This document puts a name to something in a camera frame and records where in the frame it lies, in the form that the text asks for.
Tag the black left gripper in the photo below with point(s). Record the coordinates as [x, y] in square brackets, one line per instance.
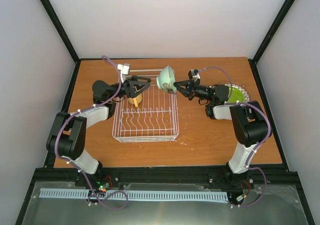
[129, 86]

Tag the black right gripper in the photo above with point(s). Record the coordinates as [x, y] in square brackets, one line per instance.
[191, 90]

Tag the yellow ceramic mug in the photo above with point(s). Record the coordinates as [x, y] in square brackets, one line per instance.
[135, 100]

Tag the pale green ceramic bowl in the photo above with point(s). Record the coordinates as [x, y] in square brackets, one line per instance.
[166, 79]

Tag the white wire dish rack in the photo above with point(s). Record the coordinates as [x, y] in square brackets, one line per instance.
[154, 120]

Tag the lime green plate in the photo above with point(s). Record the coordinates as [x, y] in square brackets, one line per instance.
[237, 93]

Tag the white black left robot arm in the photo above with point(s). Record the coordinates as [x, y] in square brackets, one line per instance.
[67, 137]

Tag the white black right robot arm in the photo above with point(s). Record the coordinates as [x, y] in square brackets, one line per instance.
[251, 126]

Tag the brown rimmed patterned plate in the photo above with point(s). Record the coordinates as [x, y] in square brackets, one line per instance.
[246, 93]

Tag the small electronics board with leds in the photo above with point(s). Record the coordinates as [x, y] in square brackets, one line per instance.
[105, 184]

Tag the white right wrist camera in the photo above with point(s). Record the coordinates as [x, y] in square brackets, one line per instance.
[193, 74]

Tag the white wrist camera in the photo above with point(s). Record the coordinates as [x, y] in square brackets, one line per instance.
[193, 74]
[124, 70]

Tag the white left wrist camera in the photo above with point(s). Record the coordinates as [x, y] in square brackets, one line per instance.
[124, 70]

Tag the black aluminium frame rail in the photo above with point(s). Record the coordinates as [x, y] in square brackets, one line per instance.
[211, 177]

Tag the black left corner post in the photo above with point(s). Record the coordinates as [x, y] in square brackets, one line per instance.
[48, 7]

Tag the black corner post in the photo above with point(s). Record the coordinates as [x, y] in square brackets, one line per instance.
[282, 13]
[48, 7]

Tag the light blue cable duct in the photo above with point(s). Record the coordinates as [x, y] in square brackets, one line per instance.
[139, 195]

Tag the black right corner post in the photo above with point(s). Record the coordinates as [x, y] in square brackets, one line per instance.
[282, 13]

